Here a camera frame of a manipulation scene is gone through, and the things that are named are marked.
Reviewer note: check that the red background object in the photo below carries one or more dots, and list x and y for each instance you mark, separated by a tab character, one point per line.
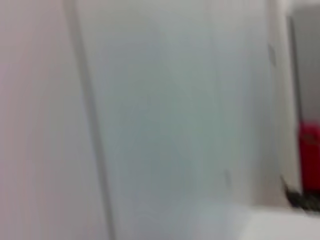
311	155

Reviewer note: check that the black woven wicker basket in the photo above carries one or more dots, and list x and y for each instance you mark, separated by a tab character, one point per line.
305	200

